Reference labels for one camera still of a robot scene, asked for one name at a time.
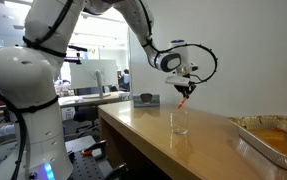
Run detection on black clamp with orange tip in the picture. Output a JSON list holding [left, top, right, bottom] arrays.
[[81, 139, 107, 158]]

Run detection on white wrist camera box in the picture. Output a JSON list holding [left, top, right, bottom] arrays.
[[164, 74, 191, 88]]

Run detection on seated person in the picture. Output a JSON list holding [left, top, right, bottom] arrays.
[[117, 68, 131, 92]]

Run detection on white storage box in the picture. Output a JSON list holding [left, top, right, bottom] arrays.
[[60, 106, 76, 122]]

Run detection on black camera on mount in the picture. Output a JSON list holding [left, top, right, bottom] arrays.
[[64, 44, 89, 66]]

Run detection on white computer monitor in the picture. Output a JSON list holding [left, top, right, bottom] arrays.
[[69, 59, 119, 90]]

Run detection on aluminium foil tray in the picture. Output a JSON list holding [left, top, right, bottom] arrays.
[[227, 115, 287, 175]]

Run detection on clear glass cup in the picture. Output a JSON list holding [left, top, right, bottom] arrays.
[[169, 110, 189, 136]]

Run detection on white monitor stand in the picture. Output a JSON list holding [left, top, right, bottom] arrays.
[[82, 69, 112, 100]]

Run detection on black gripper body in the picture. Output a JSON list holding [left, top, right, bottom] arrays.
[[175, 82, 197, 98]]

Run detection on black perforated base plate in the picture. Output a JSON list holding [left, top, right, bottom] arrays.
[[65, 135, 118, 180]]

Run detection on orange pen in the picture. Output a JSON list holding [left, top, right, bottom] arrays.
[[177, 96, 188, 110]]

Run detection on small grey box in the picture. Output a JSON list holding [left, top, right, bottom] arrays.
[[132, 93, 161, 109]]

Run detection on light wooden office desk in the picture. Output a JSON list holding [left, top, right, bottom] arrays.
[[58, 91, 131, 108]]

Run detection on black office chair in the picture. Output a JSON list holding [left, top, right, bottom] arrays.
[[73, 105, 101, 135]]

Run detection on black bowl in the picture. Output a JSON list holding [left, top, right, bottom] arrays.
[[139, 93, 154, 104]]

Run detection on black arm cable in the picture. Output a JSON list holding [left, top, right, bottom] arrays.
[[136, 0, 219, 85]]

